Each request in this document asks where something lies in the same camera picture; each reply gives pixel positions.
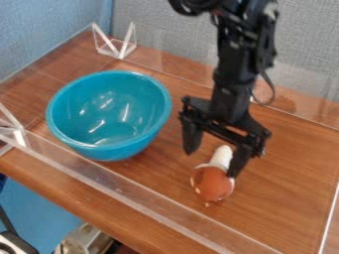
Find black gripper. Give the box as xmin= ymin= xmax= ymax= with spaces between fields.
xmin=179 ymin=95 xmax=272 ymax=179

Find brown and white toy mushroom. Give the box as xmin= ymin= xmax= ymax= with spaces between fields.
xmin=190 ymin=145 xmax=235 ymax=202

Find blue plastic bowl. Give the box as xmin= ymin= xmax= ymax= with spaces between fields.
xmin=46 ymin=70 xmax=173 ymax=161

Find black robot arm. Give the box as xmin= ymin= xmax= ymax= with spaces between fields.
xmin=169 ymin=0 xmax=280 ymax=178

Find clear acrylic front barrier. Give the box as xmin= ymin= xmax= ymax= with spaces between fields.
xmin=0 ymin=127 xmax=282 ymax=254

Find clear acrylic barrier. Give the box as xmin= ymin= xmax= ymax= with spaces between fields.
xmin=125 ymin=33 xmax=339 ymax=130
xmin=0 ymin=127 xmax=282 ymax=254

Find clear acrylic back barrier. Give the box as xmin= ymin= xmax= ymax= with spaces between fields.
xmin=125 ymin=33 xmax=339 ymax=130

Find white box under table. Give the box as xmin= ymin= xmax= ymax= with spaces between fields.
xmin=55 ymin=223 xmax=114 ymax=254

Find grey black object bottom left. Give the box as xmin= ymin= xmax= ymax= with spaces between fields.
xmin=0 ymin=205 xmax=41 ymax=254

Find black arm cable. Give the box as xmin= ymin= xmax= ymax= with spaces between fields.
xmin=250 ymin=70 xmax=277 ymax=107

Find clear acrylic corner bracket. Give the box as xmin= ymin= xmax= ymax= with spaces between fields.
xmin=91 ymin=23 xmax=138 ymax=60

